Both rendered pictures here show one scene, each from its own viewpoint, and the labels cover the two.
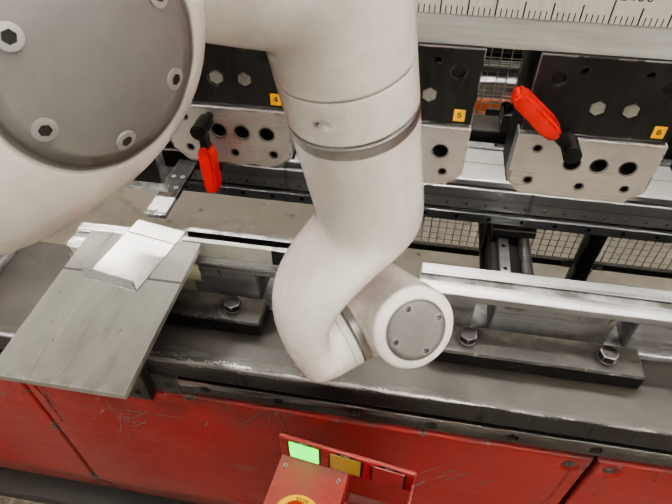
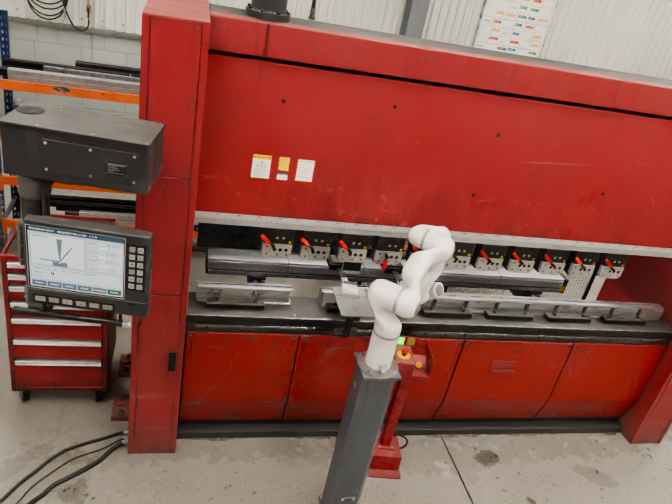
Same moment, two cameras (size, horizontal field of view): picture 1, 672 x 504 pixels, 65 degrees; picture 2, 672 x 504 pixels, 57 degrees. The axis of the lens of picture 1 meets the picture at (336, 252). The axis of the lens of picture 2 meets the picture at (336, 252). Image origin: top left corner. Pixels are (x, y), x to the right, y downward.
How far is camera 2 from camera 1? 280 cm
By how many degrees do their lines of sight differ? 27
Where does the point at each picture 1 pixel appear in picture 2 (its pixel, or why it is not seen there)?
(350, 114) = not seen: hidden behind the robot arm
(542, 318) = (447, 302)
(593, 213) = (450, 279)
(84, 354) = (359, 310)
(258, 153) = (393, 261)
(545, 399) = (452, 321)
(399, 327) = (437, 289)
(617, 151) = (462, 258)
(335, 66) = not seen: hidden behind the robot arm
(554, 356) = (452, 311)
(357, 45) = not seen: hidden behind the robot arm
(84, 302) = (348, 301)
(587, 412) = (462, 323)
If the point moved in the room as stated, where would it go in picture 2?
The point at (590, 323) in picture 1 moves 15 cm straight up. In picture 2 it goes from (458, 302) to (465, 280)
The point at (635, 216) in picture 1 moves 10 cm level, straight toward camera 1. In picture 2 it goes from (460, 279) to (459, 287)
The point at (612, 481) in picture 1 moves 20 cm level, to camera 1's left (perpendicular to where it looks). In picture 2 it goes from (469, 348) to (439, 350)
